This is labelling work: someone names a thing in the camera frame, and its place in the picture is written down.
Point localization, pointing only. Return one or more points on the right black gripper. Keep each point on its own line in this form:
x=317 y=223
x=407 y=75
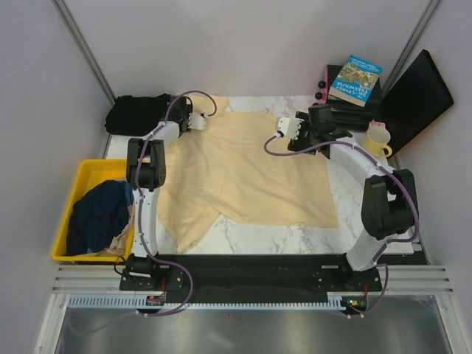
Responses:
x=299 y=144

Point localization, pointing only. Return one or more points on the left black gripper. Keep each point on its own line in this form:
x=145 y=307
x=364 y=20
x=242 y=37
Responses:
x=189 y=110

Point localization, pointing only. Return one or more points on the cream yellow t-shirt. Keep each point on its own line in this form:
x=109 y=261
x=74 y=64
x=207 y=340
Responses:
x=223 y=170

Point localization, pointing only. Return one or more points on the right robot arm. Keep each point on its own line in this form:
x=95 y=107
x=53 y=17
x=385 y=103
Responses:
x=389 y=205

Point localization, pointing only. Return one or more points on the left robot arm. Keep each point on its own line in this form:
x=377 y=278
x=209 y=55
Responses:
x=146 y=173

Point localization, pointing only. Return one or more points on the black box with knobs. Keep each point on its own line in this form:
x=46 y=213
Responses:
x=347 y=115

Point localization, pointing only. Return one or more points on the folded black t-shirt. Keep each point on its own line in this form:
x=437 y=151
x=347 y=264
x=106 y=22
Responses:
x=136 y=116

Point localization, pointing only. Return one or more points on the small pink box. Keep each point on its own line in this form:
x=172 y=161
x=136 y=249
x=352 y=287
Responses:
x=375 y=124

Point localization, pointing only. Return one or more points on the yellow ceramic mug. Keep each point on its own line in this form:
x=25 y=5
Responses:
x=376 y=142

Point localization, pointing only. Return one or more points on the colourful treehouse book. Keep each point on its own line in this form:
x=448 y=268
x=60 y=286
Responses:
x=355 y=81

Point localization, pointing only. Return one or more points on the black flat panel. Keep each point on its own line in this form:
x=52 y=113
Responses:
x=416 y=100

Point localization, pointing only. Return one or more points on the yellow plastic bin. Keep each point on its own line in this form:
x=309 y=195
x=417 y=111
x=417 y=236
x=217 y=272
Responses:
x=90 y=173

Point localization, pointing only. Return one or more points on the navy blue t-shirt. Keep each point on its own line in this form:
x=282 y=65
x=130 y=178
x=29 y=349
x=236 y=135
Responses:
x=99 y=218

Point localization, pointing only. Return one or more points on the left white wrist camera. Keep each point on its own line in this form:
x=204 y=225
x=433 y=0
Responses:
x=197 y=121

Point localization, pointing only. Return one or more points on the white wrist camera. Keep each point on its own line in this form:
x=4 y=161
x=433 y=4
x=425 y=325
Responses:
x=288 y=127
x=197 y=121

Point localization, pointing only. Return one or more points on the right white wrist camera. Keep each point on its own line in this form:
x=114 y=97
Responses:
x=288 y=127

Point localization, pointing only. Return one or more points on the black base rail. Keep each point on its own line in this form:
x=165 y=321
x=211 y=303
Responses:
x=247 y=279

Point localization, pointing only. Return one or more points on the white slotted cable duct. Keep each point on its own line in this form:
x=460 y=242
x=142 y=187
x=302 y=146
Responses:
x=117 y=301

